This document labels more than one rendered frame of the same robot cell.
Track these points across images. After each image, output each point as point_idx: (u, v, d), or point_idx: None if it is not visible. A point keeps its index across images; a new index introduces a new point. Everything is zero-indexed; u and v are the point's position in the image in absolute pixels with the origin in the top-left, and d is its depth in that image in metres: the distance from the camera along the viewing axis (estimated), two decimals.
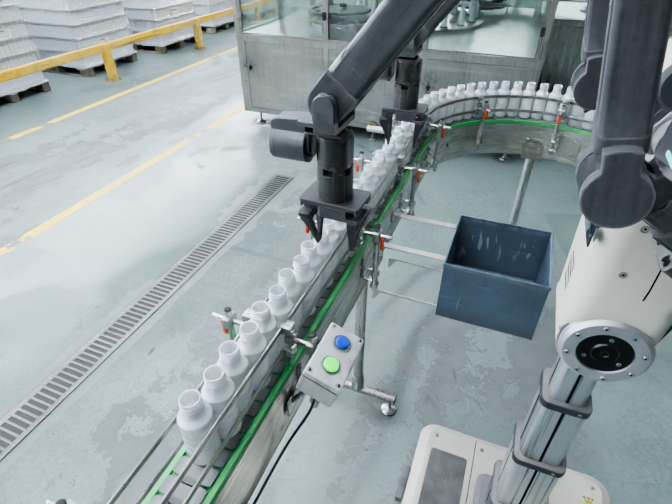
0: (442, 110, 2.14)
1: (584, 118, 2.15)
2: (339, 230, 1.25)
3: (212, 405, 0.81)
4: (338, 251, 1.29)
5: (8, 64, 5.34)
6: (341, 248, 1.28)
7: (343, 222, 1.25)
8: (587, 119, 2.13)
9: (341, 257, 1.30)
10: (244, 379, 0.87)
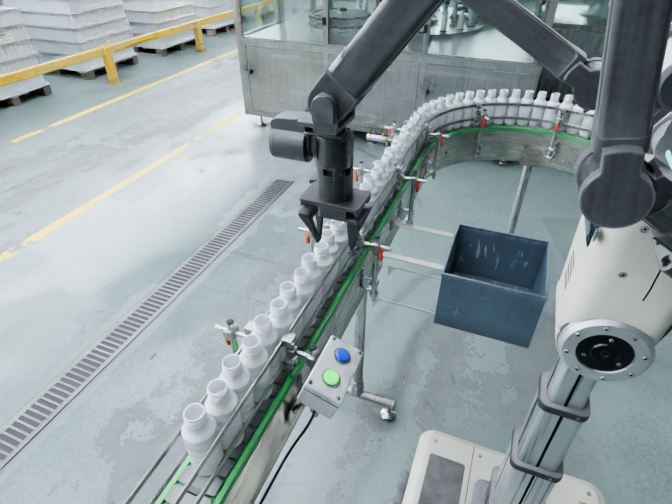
0: (441, 118, 2.16)
1: (581, 126, 2.17)
2: (339, 241, 1.27)
3: (215, 417, 0.83)
4: (338, 261, 1.31)
5: (9, 67, 5.37)
6: (341, 258, 1.31)
7: (343, 233, 1.28)
8: (584, 127, 2.15)
9: (341, 267, 1.33)
10: (246, 391, 0.90)
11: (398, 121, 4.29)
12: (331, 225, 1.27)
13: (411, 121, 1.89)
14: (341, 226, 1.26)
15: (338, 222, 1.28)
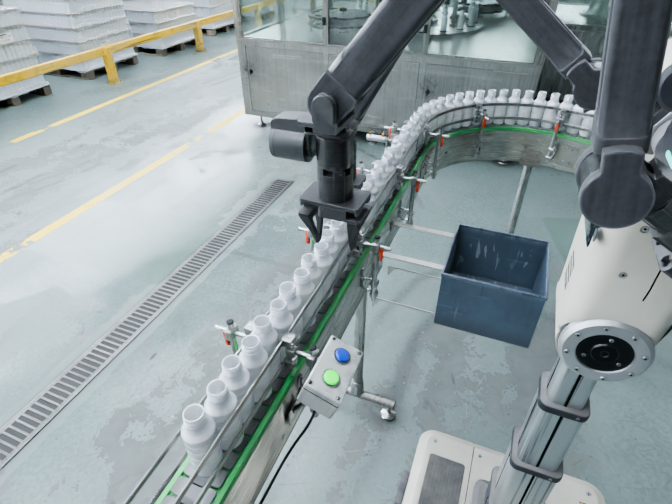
0: (441, 118, 2.16)
1: (581, 126, 2.17)
2: (339, 241, 1.27)
3: (215, 418, 0.83)
4: (338, 262, 1.31)
5: (9, 67, 5.37)
6: (341, 258, 1.31)
7: (342, 233, 1.28)
8: (584, 127, 2.15)
9: (341, 267, 1.33)
10: (246, 392, 0.90)
11: (398, 121, 4.29)
12: (330, 225, 1.27)
13: (411, 121, 1.89)
14: (341, 226, 1.26)
15: (337, 222, 1.28)
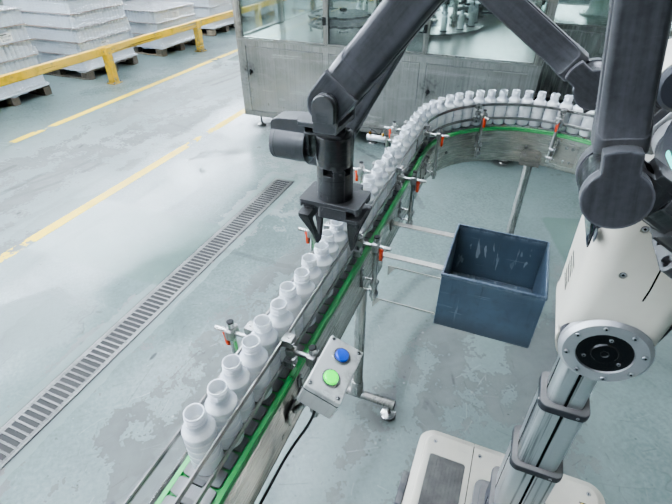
0: (441, 118, 2.16)
1: (581, 126, 2.17)
2: (339, 241, 1.27)
3: (215, 417, 0.83)
4: (338, 261, 1.31)
5: (9, 67, 5.37)
6: (341, 258, 1.31)
7: (342, 233, 1.28)
8: (584, 127, 2.15)
9: (341, 267, 1.33)
10: (247, 391, 0.90)
11: (398, 121, 4.29)
12: (330, 225, 1.27)
13: (411, 121, 1.89)
14: (341, 226, 1.26)
15: (337, 222, 1.29)
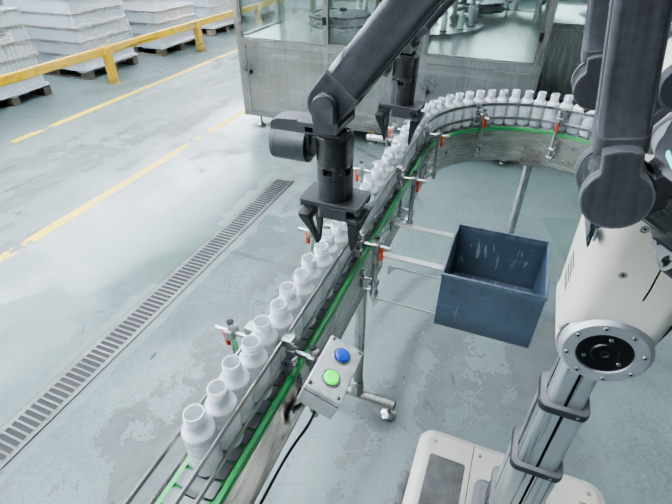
0: (441, 118, 2.16)
1: (581, 126, 2.17)
2: (339, 242, 1.27)
3: (215, 418, 0.83)
4: (338, 262, 1.31)
5: (9, 67, 5.37)
6: (341, 259, 1.31)
7: (343, 234, 1.27)
8: (584, 127, 2.15)
9: (341, 268, 1.33)
10: (246, 392, 0.90)
11: (398, 121, 4.29)
12: (331, 225, 1.27)
13: None
14: (341, 226, 1.26)
15: (339, 222, 1.28)
